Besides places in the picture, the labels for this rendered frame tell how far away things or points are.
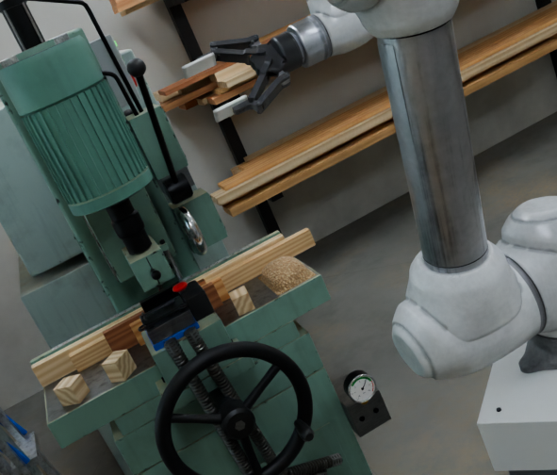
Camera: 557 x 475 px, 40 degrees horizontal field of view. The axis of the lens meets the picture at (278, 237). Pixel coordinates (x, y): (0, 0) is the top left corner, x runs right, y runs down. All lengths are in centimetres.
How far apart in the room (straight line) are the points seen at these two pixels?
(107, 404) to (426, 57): 89
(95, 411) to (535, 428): 79
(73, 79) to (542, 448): 103
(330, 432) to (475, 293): 62
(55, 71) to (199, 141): 255
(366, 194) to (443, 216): 321
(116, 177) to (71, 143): 10
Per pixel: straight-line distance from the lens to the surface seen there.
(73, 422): 153
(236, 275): 165
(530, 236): 129
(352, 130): 370
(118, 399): 152
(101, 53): 182
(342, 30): 153
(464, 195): 111
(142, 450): 157
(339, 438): 170
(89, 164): 147
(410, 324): 121
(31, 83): 146
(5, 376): 413
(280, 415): 162
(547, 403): 133
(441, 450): 244
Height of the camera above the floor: 151
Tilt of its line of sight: 19 degrees down
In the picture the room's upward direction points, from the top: 24 degrees counter-clockwise
